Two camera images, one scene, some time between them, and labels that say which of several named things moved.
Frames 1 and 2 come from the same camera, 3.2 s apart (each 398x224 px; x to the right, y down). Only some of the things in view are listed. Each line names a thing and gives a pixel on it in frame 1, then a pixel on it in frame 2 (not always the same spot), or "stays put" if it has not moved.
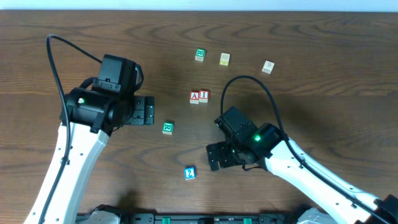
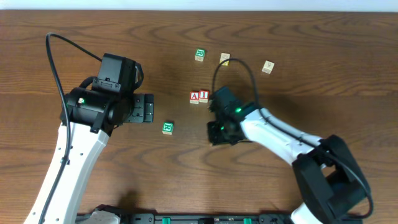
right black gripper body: (218, 154) to (213, 134)
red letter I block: (204, 96) stays put
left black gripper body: (143, 111) stays put
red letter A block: (194, 97) stays put
